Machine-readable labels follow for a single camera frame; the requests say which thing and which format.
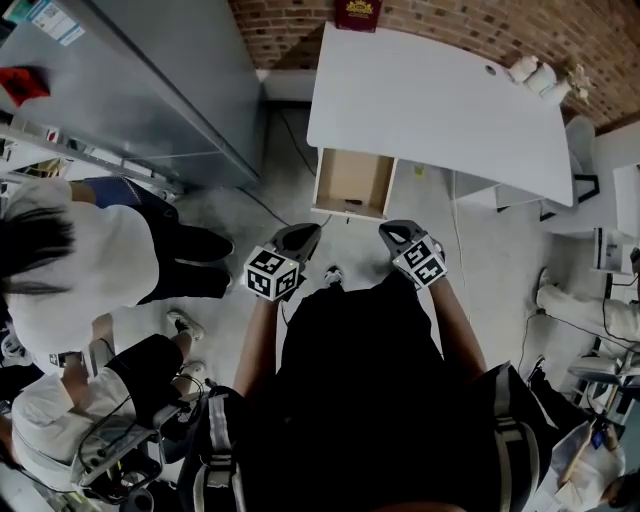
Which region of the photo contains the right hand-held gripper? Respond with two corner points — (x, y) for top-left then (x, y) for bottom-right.
(378, 220), (448, 290)

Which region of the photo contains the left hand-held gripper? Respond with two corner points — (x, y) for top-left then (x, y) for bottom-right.
(243, 223), (322, 303)

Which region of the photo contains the white wooden drawer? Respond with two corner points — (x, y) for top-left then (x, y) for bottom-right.
(310, 147), (399, 222)

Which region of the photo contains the person's left forearm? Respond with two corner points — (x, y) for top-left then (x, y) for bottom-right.
(232, 294), (281, 396)

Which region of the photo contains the person's right forearm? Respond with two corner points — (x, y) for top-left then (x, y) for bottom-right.
(427, 282), (489, 384)

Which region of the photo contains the person's black clothing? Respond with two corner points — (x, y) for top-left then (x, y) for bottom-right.
(177, 272), (559, 512)

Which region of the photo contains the white desk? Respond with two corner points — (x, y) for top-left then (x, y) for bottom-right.
(305, 20), (575, 214)

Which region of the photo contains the blue fabric bag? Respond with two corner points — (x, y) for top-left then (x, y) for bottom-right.
(82, 175), (144, 209)

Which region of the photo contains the grey chair with black legs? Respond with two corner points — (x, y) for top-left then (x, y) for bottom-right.
(564, 115), (601, 222)

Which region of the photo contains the silver refrigerator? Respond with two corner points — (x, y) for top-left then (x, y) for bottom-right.
(0, 0), (264, 191)

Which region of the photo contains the grey office chair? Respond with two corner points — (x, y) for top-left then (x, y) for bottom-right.
(69, 399), (194, 504)

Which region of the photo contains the small dried flower plant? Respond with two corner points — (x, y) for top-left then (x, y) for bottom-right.
(564, 59), (597, 104)

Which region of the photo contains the dark red box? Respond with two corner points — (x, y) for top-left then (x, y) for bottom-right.
(333, 0), (381, 34)

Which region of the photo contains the red cloth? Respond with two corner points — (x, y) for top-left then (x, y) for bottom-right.
(0, 67), (51, 107)

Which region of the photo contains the white and blue label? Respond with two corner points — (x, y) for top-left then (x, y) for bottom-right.
(29, 0), (86, 48)

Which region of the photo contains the black floor cable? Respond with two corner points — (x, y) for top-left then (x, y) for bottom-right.
(234, 187), (334, 229)

